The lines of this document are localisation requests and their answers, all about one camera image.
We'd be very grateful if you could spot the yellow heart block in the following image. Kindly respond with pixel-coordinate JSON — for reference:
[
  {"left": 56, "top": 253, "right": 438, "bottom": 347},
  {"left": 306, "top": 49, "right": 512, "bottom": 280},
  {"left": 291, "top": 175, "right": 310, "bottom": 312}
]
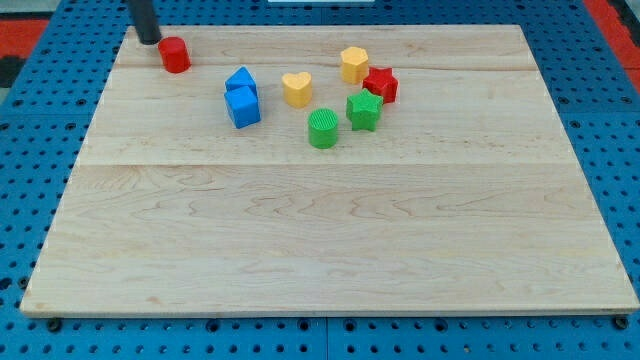
[{"left": 281, "top": 72, "right": 313, "bottom": 108}]

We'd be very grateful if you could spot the blue cube block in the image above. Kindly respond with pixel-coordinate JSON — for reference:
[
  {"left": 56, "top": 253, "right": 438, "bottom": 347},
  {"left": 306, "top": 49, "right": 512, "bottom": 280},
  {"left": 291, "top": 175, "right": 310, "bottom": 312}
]
[{"left": 224, "top": 86, "right": 261, "bottom": 129}]

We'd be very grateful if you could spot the green cylinder block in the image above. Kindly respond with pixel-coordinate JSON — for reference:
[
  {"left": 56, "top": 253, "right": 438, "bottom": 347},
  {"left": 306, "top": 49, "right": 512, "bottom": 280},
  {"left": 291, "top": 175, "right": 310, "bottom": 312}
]
[{"left": 307, "top": 108, "right": 338, "bottom": 149}]

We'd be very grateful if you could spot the green star block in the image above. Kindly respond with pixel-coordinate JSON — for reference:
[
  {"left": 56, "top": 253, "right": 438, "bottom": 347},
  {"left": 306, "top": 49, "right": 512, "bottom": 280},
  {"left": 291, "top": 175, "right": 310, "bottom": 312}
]
[{"left": 346, "top": 88, "right": 384, "bottom": 132}]

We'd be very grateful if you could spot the red star block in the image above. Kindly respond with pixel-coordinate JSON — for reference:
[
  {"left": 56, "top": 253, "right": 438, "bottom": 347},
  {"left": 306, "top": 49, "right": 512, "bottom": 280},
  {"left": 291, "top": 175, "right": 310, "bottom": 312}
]
[{"left": 362, "top": 66, "right": 399, "bottom": 104}]

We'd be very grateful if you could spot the yellow hexagon block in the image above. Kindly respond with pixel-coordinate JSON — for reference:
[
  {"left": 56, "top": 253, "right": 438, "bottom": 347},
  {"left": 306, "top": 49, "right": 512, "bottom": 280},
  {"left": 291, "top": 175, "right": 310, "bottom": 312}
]
[{"left": 340, "top": 47, "right": 369, "bottom": 84}]

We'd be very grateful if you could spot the blue triangular block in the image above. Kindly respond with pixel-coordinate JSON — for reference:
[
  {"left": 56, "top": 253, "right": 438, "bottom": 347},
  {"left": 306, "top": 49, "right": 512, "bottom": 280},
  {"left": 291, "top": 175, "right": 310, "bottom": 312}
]
[{"left": 225, "top": 66, "right": 258, "bottom": 96}]

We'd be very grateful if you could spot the light wooden board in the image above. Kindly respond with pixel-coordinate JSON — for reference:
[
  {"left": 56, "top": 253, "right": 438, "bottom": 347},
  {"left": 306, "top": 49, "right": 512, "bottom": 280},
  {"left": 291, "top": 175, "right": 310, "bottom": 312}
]
[{"left": 21, "top": 25, "right": 639, "bottom": 318}]

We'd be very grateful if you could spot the red cylinder block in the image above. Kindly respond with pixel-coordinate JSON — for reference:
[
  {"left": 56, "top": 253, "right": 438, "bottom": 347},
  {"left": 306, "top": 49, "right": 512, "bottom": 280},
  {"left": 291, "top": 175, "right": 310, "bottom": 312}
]
[{"left": 158, "top": 36, "right": 191, "bottom": 74}]

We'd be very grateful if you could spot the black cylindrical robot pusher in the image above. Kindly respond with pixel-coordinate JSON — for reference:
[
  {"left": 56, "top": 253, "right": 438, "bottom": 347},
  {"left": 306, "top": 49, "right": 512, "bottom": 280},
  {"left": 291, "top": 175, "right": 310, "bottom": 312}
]
[{"left": 127, "top": 0, "right": 162, "bottom": 45}]

